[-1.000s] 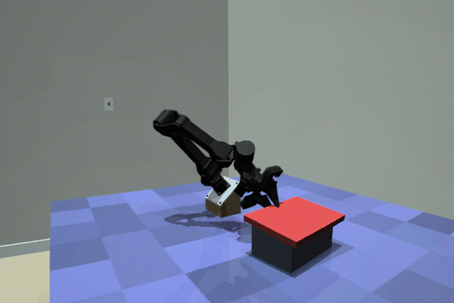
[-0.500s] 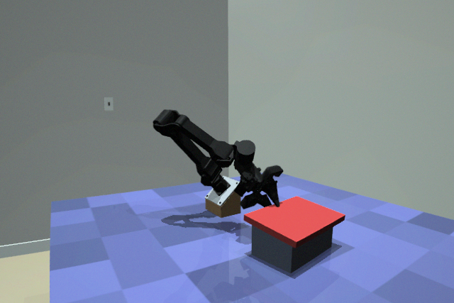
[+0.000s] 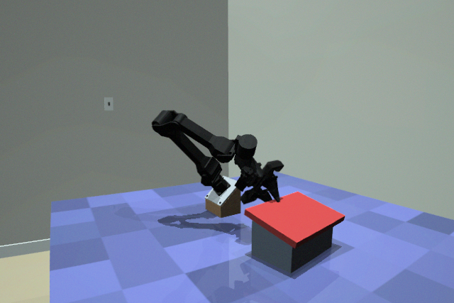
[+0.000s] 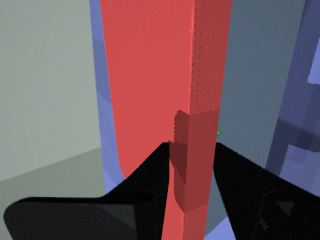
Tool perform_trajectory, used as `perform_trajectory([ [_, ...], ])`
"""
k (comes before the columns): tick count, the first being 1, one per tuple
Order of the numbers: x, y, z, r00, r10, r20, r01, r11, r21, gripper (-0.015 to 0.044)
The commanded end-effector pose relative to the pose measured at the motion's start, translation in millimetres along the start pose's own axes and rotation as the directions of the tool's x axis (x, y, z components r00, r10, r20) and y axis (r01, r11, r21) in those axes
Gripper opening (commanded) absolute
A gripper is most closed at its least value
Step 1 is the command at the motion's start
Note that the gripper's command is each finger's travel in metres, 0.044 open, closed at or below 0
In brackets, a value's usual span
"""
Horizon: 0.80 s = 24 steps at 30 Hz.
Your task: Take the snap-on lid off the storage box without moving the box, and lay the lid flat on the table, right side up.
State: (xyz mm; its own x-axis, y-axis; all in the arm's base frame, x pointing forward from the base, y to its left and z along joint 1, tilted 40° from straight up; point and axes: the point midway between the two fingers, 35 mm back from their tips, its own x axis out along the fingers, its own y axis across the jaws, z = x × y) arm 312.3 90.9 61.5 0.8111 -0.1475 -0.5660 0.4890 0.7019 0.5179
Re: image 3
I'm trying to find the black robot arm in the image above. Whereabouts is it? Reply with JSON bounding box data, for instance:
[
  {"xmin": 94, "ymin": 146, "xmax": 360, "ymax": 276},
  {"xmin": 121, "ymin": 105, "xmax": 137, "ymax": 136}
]
[{"xmin": 152, "ymin": 110, "xmax": 259, "ymax": 196}]

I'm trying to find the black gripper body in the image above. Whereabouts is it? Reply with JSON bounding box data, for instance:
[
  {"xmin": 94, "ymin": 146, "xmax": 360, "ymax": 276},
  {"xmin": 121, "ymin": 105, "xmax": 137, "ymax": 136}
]
[{"xmin": 240, "ymin": 160, "xmax": 284, "ymax": 205}]

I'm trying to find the red rectangular lid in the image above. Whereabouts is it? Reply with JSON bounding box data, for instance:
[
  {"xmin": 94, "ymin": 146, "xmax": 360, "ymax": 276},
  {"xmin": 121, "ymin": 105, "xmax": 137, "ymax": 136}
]
[{"xmin": 244, "ymin": 192, "xmax": 345, "ymax": 248}]

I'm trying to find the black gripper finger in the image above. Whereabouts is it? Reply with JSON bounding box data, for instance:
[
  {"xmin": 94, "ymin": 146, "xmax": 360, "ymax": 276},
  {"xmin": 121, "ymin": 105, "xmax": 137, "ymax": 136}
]
[
  {"xmin": 261, "ymin": 175, "xmax": 280, "ymax": 202},
  {"xmin": 251, "ymin": 189, "xmax": 272, "ymax": 202}
]

